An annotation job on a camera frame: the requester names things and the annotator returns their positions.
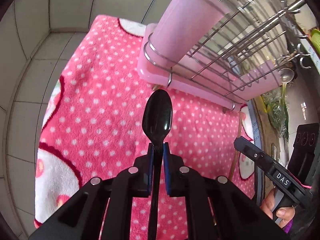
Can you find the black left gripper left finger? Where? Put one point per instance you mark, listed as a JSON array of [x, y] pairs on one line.
[[101, 209]]

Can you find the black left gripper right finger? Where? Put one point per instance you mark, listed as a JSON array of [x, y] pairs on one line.
[[216, 210]]

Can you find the black plastic spoon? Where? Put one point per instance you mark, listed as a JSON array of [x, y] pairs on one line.
[[156, 125]]

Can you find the person's right hand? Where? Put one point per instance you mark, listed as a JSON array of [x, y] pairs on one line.
[[285, 214]]

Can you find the black spatula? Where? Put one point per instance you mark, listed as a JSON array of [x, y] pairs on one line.
[[305, 156]]

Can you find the green vegetables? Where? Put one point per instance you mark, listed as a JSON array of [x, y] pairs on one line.
[[275, 102]]

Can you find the pink polka dot towel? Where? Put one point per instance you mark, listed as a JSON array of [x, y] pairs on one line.
[[93, 123]]

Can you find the metal ladle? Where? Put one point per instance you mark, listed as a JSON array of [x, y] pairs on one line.
[[286, 69]]

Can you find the pink drip tray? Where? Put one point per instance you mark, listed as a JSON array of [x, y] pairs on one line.
[[227, 91]]

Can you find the pink plastic cup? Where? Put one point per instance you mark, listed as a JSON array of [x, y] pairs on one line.
[[181, 26]]

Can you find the metal wire dish rack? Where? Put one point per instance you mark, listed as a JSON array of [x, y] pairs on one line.
[[253, 32]]

